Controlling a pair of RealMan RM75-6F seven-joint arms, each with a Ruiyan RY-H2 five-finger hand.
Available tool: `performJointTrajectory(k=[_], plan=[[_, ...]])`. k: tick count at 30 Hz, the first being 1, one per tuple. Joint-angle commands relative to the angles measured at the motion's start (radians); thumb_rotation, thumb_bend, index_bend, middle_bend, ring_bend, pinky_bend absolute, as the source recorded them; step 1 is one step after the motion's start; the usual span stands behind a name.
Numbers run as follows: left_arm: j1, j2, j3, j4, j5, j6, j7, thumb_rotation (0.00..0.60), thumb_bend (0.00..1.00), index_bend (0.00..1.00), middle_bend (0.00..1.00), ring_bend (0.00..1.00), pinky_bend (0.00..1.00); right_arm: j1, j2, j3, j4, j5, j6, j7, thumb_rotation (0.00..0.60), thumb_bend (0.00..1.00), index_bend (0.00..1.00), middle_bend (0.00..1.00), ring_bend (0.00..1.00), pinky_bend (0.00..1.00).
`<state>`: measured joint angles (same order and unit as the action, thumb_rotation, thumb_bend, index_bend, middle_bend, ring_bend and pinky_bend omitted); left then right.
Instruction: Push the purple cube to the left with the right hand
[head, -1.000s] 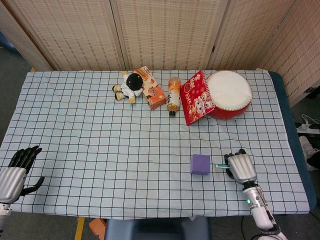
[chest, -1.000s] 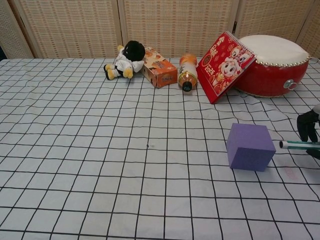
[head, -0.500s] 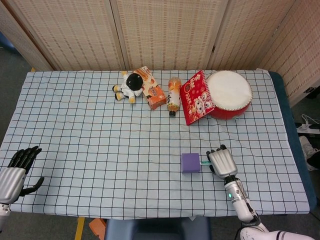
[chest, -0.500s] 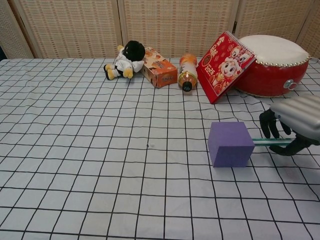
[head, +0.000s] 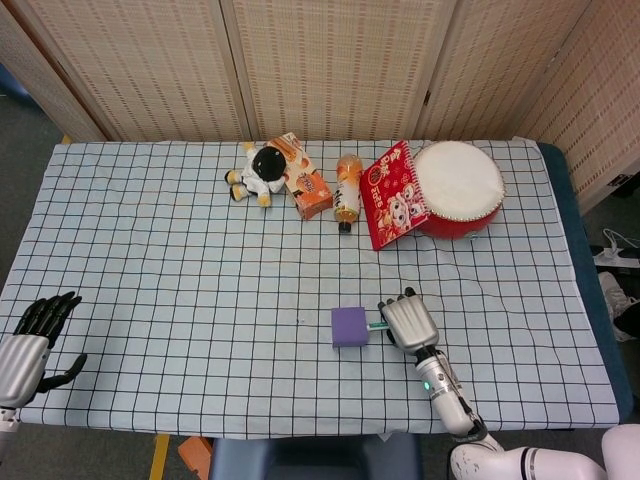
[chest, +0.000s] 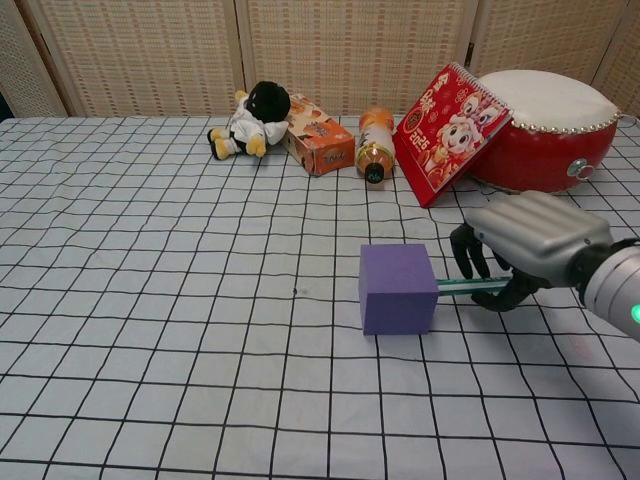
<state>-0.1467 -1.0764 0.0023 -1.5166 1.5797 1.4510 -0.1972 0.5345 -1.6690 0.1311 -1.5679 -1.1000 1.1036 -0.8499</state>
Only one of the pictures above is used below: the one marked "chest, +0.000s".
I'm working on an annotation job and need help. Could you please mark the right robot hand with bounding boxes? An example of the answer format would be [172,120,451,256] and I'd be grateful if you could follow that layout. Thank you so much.
[449,191,613,313]

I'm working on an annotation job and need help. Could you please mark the green marker pen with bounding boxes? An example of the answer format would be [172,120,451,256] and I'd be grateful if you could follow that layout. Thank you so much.
[435,275,514,297]

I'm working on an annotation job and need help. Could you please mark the purple cube block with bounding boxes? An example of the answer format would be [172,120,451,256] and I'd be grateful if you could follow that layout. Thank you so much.
[359,243,439,336]

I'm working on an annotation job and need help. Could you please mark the checkered tablecloth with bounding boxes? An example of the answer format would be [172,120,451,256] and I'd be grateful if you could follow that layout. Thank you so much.
[0,113,640,480]

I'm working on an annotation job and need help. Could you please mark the red drum white skin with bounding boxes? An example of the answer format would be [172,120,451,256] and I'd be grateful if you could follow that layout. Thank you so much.
[468,69,621,196]

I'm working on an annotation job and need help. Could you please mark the red desk calendar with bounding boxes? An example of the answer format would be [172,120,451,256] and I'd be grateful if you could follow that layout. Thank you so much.
[392,62,514,209]

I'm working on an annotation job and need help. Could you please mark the orange drink bottle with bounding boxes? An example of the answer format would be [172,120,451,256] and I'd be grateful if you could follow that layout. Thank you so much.
[355,108,398,186]

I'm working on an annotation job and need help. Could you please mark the orange snack box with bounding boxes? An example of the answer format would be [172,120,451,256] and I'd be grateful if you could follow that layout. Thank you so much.
[282,93,357,176]

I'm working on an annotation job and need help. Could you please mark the woven folding screen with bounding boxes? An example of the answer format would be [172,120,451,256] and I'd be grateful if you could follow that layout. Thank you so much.
[0,0,640,119]

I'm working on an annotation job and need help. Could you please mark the black-headed plush doll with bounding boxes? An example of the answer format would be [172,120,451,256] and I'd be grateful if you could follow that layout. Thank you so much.
[207,80,292,161]

